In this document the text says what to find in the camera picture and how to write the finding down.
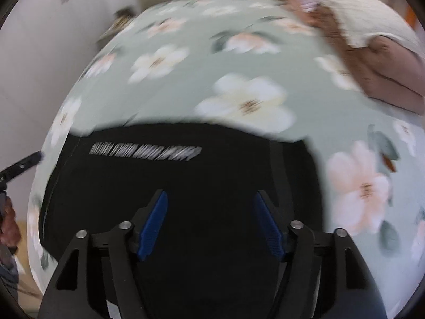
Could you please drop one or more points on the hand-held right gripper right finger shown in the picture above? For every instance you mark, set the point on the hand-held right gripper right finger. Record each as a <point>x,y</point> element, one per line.
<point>269,229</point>

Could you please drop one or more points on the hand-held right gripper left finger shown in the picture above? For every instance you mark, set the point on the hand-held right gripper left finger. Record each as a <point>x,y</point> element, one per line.
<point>154,226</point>

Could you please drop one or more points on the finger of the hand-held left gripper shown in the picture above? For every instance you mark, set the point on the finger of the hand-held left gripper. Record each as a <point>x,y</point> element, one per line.
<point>23,165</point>

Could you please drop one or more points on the black hooded jacket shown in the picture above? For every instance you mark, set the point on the black hooded jacket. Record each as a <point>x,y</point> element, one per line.
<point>199,172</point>

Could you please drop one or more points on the person's left hand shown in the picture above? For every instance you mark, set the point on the person's left hand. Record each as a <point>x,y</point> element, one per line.
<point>9,229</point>

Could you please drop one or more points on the beige nightstand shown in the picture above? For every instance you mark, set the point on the beige nightstand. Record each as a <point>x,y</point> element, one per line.
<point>116,26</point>

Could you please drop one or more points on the bed with floral green sheet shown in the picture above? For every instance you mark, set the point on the bed with floral green sheet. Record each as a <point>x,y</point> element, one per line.
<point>199,56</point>

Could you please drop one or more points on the folded pink quilt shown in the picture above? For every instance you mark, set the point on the folded pink quilt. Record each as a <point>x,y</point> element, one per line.
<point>381,69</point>

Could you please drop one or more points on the white floral pillow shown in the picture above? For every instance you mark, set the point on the white floral pillow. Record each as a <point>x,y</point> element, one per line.
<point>348,6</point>

